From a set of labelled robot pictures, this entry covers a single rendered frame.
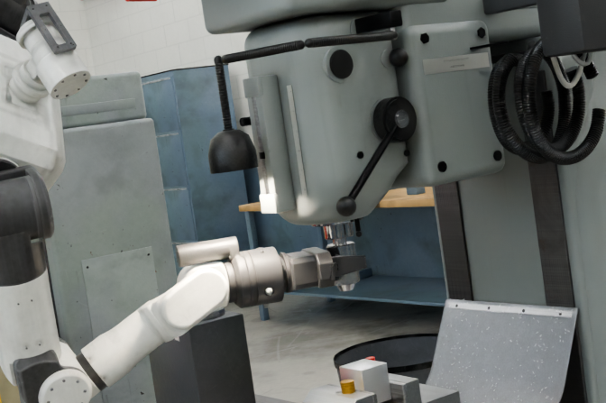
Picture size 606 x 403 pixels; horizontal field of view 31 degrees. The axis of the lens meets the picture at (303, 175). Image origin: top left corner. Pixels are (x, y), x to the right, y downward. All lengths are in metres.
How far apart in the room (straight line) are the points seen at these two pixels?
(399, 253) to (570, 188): 6.16
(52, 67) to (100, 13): 9.80
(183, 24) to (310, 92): 8.42
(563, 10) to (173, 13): 8.64
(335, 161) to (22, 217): 0.46
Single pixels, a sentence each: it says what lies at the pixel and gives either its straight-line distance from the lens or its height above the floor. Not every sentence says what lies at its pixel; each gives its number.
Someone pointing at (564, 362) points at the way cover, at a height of 1.01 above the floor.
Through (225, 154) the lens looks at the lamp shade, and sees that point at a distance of 1.58.
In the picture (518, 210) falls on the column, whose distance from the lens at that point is 1.96.
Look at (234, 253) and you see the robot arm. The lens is 1.69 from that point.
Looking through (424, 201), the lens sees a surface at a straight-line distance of 6.53.
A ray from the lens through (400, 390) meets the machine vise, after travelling 1.75.
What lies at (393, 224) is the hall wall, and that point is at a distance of 8.01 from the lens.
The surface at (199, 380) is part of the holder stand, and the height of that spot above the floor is 1.01.
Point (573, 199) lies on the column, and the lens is 1.89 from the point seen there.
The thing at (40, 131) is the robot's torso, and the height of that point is 1.51.
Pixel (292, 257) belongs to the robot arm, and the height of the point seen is 1.26.
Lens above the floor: 1.48
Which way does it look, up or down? 3 degrees down
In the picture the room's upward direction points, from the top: 8 degrees counter-clockwise
